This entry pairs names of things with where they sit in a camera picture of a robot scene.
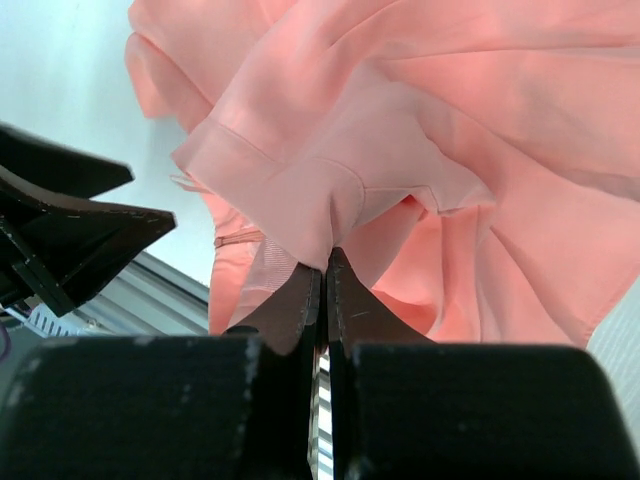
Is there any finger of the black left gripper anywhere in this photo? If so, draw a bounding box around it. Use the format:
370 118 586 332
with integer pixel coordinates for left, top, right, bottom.
1 124 134 198
1 168 175 316

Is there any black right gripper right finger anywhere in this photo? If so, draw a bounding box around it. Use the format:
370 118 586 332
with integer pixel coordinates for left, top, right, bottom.
325 248 432 360

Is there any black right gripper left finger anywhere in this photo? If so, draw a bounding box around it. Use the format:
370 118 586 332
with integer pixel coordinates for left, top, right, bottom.
224 264 321 356

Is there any pink pleated skirt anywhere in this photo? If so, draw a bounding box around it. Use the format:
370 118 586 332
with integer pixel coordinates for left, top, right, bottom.
125 1 639 346

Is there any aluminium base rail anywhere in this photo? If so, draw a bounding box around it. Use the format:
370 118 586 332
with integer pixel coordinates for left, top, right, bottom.
6 253 209 338

